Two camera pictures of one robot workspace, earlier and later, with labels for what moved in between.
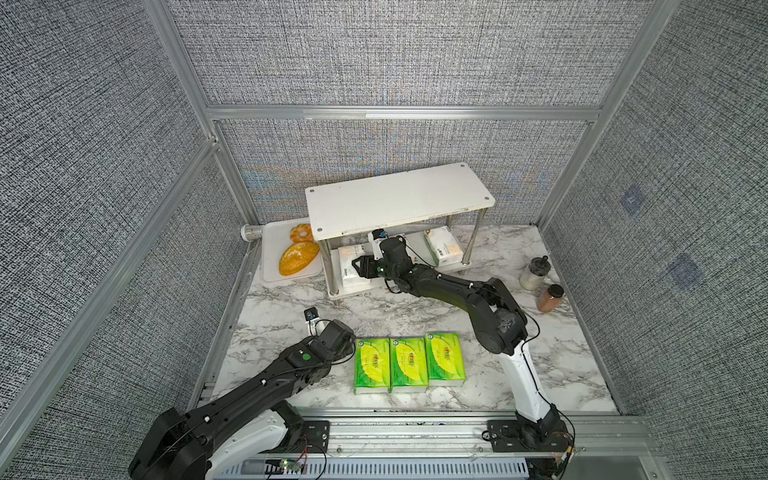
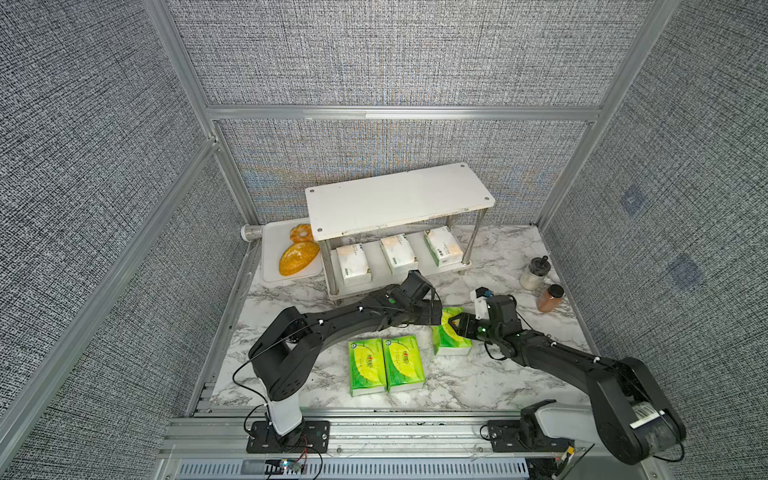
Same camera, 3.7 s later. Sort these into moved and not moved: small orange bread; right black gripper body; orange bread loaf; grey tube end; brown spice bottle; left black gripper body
Moved: right black gripper body; left black gripper body
Not moved: brown spice bottle; grey tube end; small orange bread; orange bread loaf
